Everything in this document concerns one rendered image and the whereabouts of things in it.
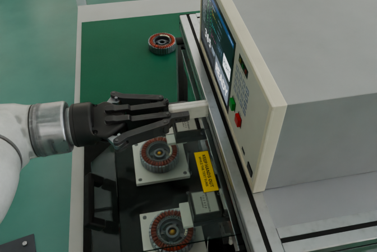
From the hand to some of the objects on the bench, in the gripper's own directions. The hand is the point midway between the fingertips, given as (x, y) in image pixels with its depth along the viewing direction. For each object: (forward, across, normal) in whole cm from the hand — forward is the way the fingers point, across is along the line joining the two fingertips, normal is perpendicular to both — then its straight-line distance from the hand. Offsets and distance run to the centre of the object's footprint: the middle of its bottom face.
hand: (188, 110), depth 67 cm
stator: (+4, -79, -43) cm, 90 cm away
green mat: (+18, -73, -43) cm, 87 cm away
